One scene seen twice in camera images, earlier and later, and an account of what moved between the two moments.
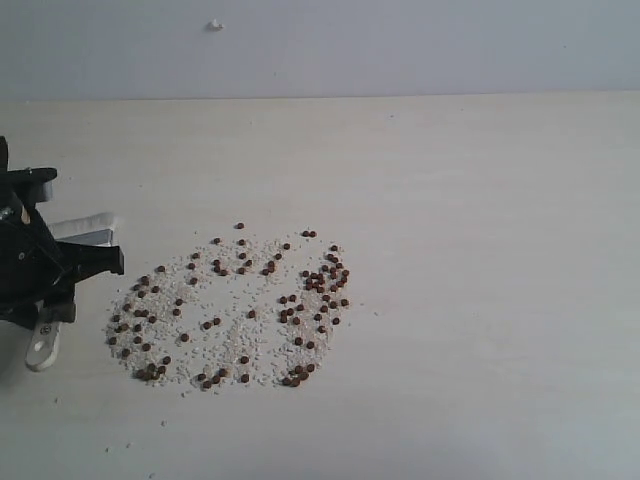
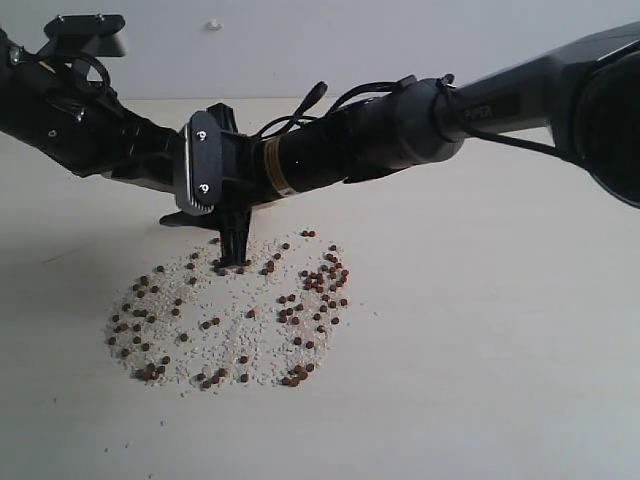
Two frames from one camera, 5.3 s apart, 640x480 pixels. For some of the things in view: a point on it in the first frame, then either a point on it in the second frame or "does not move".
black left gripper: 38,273 → 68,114
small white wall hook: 215,26 does not move
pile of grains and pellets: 236,311 does not move
